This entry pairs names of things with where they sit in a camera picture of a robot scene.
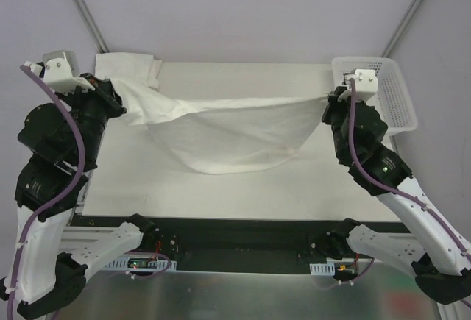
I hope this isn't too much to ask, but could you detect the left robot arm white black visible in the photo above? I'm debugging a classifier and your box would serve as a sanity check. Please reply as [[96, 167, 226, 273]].
[[1, 74, 160, 319]]

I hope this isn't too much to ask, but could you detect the aluminium front rail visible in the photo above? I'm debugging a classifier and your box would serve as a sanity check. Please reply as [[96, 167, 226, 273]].
[[59, 226, 116, 252]]

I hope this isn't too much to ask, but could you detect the aluminium frame post right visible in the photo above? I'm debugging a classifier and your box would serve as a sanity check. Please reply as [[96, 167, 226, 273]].
[[380, 0, 426, 58]]

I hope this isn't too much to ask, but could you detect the white slotted cable duct right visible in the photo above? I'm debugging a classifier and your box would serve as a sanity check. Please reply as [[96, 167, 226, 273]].
[[309, 261, 358, 277]]

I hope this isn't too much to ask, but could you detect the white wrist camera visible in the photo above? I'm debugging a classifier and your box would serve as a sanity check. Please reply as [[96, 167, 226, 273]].
[[24, 50, 79, 93], [340, 69, 378, 102]]

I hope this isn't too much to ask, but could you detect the white plastic basket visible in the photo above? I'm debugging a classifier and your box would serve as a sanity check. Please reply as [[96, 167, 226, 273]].
[[331, 56, 418, 136]]

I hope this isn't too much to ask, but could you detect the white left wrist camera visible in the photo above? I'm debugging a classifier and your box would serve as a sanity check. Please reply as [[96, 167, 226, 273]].
[[24, 50, 79, 93]]

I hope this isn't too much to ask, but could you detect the folded white t shirt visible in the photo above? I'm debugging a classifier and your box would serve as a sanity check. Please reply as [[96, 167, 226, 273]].
[[94, 52, 163, 90]]

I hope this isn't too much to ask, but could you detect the white t shirt red print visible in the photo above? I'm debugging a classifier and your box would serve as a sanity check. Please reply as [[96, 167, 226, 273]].
[[111, 77, 327, 174]]

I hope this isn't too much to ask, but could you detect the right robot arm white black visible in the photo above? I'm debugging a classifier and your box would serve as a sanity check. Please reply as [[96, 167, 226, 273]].
[[316, 86, 470, 306]]

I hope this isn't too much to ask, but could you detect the aluminium frame post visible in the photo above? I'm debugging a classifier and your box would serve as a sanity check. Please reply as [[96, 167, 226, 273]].
[[380, 0, 426, 58], [72, 0, 109, 54]]

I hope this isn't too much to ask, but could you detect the white slotted cable duct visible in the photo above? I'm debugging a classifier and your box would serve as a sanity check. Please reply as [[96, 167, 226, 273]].
[[104, 256, 168, 272], [309, 261, 358, 277]]

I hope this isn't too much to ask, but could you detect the white slotted cable duct left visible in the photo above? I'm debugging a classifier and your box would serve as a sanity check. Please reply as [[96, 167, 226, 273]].
[[104, 256, 168, 272]]

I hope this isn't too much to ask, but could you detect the aluminium frame post left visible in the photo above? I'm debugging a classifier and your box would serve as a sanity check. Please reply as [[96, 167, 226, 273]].
[[72, 0, 109, 54]]

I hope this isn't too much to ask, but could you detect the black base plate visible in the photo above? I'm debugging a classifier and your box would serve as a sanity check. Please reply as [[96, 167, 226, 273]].
[[152, 218, 358, 274]]

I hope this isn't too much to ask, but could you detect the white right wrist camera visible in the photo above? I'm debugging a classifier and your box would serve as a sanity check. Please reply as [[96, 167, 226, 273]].
[[340, 69, 378, 102]]

